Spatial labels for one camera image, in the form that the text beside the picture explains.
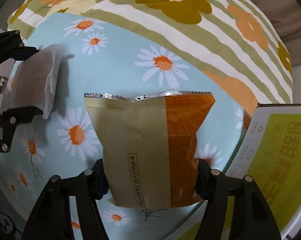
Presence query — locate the green striped floral blanket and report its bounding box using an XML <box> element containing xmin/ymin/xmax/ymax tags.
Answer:
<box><xmin>7</xmin><ymin>0</ymin><xmax>293</xmax><ymax>113</ymax></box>

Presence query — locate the blue daisy tablecloth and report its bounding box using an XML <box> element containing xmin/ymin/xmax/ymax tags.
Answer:
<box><xmin>0</xmin><ymin>13</ymin><xmax>251</xmax><ymax>230</ymax></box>

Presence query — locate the yellow-green cardboard box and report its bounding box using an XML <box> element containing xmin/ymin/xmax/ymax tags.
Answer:
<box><xmin>165</xmin><ymin>102</ymin><xmax>301</xmax><ymax>240</ymax></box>

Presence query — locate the beige orange snack bag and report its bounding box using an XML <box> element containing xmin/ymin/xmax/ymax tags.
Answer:
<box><xmin>84</xmin><ymin>91</ymin><xmax>215</xmax><ymax>209</ymax></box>

